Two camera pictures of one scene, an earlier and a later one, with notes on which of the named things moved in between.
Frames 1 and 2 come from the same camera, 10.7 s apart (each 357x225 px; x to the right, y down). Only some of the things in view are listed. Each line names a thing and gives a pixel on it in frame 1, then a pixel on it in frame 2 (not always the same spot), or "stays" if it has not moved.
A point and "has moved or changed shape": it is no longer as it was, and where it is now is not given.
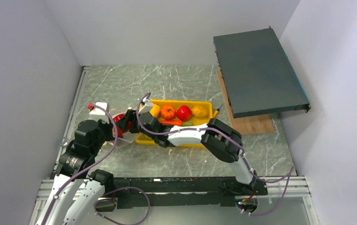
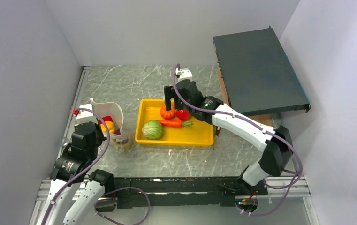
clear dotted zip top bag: [126, 135] has moved or changed shape
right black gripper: [131, 115] to [169, 93]
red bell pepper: [120, 131] has moved or changed shape
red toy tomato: [184, 112] stays
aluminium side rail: [85, 71] stays
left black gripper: [109, 128] stays
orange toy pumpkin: [168, 112] stays
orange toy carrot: [176, 122] stays
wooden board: [254, 124] stays
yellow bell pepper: [155, 110] has moved or changed shape
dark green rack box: [258, 77] stays
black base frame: [164, 192] stays
